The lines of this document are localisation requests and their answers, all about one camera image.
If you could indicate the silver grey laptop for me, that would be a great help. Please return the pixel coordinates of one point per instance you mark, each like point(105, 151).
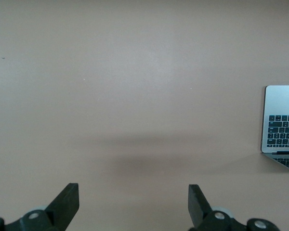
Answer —
point(279, 101)

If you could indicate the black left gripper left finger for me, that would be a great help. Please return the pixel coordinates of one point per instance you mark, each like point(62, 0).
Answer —
point(62, 209)

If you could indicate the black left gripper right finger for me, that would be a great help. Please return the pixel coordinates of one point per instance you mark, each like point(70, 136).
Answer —
point(200, 209)

